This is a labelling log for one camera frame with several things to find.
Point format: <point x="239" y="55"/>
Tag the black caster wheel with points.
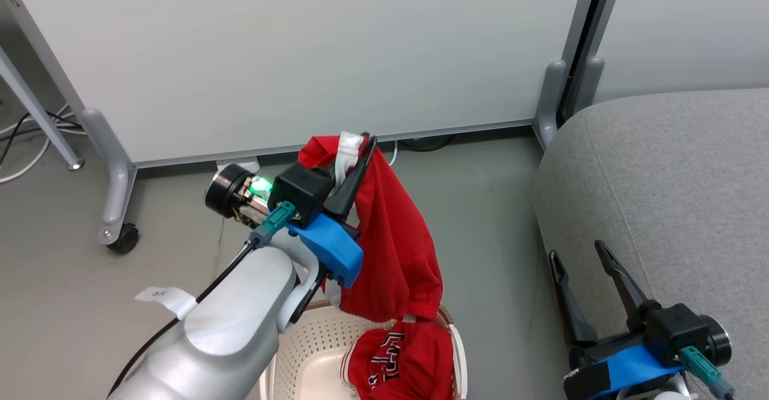
<point x="126" y="239"/>

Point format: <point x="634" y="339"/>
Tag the short grey partition foot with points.
<point x="592" y="81"/>

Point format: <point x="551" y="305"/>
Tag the grey partition foot with caster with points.
<point x="117" y="172"/>

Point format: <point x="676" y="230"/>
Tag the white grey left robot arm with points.
<point x="222" y="334"/>

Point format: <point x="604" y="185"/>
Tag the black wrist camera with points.
<point x="300" y="193"/>
<point x="676" y="331"/>

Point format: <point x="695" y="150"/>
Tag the white power strip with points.
<point x="237" y="164"/>

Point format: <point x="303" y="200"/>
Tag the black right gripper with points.
<point x="607" y="343"/>

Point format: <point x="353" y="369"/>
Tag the grey fabric sofa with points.
<point x="673" y="196"/>

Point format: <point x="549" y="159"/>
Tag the narrow white partition panel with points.
<point x="685" y="27"/>

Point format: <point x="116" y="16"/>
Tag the cream perforated laundry basket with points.
<point x="312" y="346"/>

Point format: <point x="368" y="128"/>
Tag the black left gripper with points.
<point x="228" y="191"/>

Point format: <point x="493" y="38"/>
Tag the red jersey with white trim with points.
<point x="393" y="244"/>

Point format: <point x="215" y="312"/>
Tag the large white partition panel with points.
<point x="300" y="51"/>

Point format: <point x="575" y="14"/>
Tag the blue right camera mount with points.
<point x="637" y="367"/>

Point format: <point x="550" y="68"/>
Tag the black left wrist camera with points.
<point x="300" y="193"/>

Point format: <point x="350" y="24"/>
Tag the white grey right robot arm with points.
<point x="670" y="395"/>

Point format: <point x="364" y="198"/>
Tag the white paper label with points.
<point x="165" y="298"/>

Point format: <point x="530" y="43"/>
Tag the grey slanted table leg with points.
<point x="36" y="109"/>

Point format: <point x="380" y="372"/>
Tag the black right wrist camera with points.
<point x="676" y="331"/>

